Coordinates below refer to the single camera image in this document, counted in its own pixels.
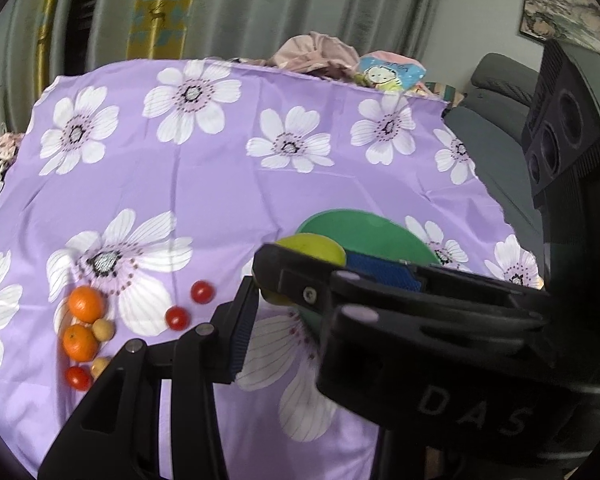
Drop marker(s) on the yellow patterned curtain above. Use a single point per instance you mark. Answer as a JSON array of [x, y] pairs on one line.
[[157, 10], [51, 20]]

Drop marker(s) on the grey curtain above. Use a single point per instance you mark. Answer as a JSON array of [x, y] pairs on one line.
[[280, 0]]

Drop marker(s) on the pink clothes pile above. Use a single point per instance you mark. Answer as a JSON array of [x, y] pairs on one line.
[[320, 52]]

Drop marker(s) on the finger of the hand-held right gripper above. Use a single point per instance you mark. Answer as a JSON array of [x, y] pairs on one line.
[[290, 277], [380, 270]]

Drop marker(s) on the yellow-green round fruit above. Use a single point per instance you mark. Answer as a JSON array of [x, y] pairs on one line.
[[315, 250]]

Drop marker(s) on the blue cartoon snack bag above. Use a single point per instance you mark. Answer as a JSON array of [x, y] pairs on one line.
[[387, 72]]

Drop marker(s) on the floral cloth bundle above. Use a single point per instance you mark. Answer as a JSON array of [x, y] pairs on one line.
[[2, 152]]

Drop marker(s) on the green plastic plate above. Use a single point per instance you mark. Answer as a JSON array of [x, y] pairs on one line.
[[370, 232]]

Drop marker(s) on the orange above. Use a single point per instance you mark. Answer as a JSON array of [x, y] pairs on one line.
[[80, 342], [86, 304]]

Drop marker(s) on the purple flowered cloth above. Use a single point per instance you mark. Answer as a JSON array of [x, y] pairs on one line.
[[230, 185]]

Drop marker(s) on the red cherry tomato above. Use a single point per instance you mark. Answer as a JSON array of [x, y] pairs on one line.
[[177, 318], [202, 291], [78, 378]]

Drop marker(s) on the brown longan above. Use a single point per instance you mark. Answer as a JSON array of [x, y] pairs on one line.
[[99, 366], [103, 330]]

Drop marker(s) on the grey sofa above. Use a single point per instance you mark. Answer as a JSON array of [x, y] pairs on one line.
[[490, 130]]

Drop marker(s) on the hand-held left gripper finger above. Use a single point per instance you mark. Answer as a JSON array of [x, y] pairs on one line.
[[242, 335]]

